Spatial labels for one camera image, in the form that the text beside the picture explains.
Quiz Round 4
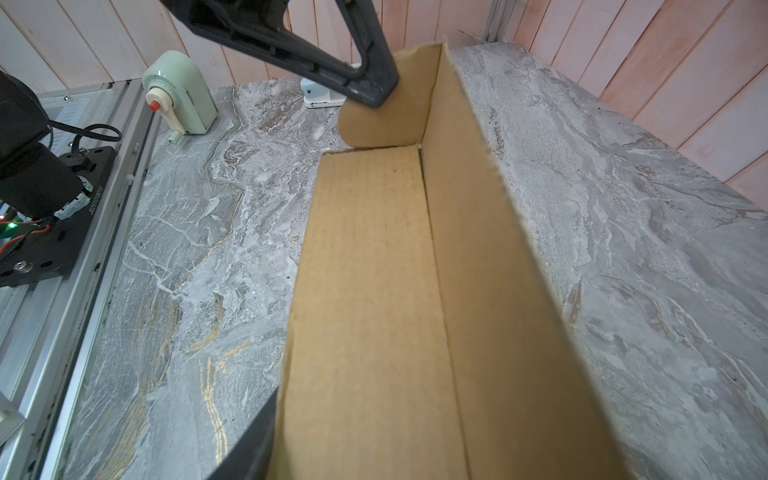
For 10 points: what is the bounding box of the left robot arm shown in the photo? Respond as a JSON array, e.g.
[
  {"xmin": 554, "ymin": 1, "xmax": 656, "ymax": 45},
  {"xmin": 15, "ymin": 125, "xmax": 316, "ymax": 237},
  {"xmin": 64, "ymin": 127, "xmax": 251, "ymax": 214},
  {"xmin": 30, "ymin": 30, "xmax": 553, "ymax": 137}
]
[{"xmin": 1, "ymin": 1, "xmax": 399, "ymax": 219}]

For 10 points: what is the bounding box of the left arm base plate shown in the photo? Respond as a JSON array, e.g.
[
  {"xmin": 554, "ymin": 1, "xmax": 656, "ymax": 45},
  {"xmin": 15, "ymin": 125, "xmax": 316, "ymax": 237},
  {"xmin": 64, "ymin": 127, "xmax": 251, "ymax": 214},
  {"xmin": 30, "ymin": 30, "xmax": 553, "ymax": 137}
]
[{"xmin": 1, "ymin": 144, "xmax": 117, "ymax": 287}]

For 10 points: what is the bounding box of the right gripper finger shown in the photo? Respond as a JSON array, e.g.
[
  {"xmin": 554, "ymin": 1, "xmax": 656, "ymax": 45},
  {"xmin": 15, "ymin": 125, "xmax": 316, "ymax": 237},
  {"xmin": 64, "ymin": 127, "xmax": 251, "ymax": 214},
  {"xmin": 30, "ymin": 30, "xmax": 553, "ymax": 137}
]
[{"xmin": 208, "ymin": 389, "xmax": 278, "ymax": 480}]

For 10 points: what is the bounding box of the green pencil sharpener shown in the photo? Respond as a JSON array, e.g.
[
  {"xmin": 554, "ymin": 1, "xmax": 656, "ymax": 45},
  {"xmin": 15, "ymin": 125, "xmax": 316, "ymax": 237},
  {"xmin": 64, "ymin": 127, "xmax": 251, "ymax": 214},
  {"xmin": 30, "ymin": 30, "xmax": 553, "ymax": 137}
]
[{"xmin": 142, "ymin": 50, "xmax": 218, "ymax": 144}]

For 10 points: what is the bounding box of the light blue small device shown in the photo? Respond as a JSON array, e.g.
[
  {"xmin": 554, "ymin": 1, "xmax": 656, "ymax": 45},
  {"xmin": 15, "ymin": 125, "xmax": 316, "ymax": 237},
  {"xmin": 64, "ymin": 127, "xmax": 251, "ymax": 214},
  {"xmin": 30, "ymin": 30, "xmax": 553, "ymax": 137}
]
[{"xmin": 292, "ymin": 62, "xmax": 362, "ymax": 109}]

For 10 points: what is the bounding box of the aluminium rail front frame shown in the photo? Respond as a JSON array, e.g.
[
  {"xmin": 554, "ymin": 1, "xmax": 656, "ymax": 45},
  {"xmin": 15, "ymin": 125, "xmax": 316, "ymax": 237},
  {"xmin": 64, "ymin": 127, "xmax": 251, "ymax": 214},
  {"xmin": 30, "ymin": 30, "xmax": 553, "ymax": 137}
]
[{"xmin": 1, "ymin": 80, "xmax": 159, "ymax": 479}]

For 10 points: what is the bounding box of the brown cardboard box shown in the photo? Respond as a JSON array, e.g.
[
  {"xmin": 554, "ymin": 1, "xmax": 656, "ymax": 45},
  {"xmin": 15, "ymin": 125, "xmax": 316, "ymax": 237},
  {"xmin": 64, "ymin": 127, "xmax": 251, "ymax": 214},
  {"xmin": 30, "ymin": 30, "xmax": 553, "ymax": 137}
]
[{"xmin": 268, "ymin": 43, "xmax": 628, "ymax": 479}]

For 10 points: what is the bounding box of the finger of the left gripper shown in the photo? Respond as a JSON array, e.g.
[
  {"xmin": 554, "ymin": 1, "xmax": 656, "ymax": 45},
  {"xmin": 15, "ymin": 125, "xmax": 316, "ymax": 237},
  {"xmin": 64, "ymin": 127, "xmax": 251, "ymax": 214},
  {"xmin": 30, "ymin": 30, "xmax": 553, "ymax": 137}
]
[{"xmin": 162, "ymin": 0, "xmax": 399, "ymax": 109}]

